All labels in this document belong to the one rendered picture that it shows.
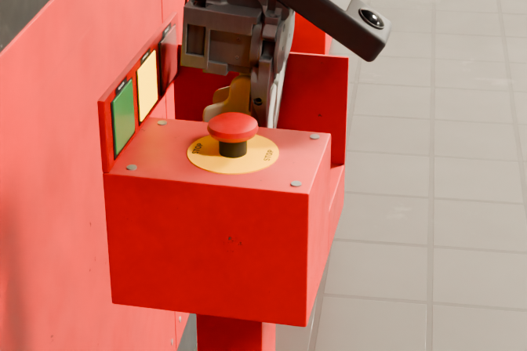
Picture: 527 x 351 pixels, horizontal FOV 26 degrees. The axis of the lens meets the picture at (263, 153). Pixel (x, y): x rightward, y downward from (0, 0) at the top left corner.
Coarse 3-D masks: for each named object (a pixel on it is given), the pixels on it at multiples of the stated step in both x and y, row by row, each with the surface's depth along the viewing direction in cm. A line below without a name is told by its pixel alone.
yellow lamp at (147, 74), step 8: (152, 56) 94; (144, 64) 92; (152, 64) 94; (144, 72) 92; (152, 72) 95; (144, 80) 93; (152, 80) 95; (144, 88) 93; (152, 88) 95; (144, 96) 93; (152, 96) 95; (144, 104) 93; (152, 104) 95; (144, 112) 93
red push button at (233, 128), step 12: (216, 120) 88; (228, 120) 88; (240, 120) 88; (252, 120) 88; (216, 132) 87; (228, 132) 87; (240, 132) 87; (252, 132) 87; (228, 144) 88; (240, 144) 88; (228, 156) 89; (240, 156) 89
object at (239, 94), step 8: (232, 80) 96; (240, 80) 95; (248, 80) 95; (232, 88) 96; (240, 88) 95; (248, 88) 95; (272, 88) 95; (232, 96) 96; (240, 96) 96; (248, 96) 96; (272, 96) 95; (216, 104) 97; (224, 104) 97; (232, 104) 96; (240, 104) 96; (248, 104) 96; (272, 104) 96; (208, 112) 97; (216, 112) 97; (224, 112) 97; (240, 112) 97; (248, 112) 96; (272, 112) 97; (208, 120) 98; (272, 120) 98
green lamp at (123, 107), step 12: (132, 84) 89; (120, 96) 87; (132, 96) 90; (120, 108) 87; (132, 108) 90; (120, 120) 87; (132, 120) 90; (120, 132) 88; (132, 132) 91; (120, 144) 88
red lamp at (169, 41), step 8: (168, 40) 98; (160, 48) 97; (168, 48) 99; (168, 56) 99; (176, 56) 102; (168, 64) 99; (176, 64) 102; (168, 72) 99; (176, 72) 102; (168, 80) 99
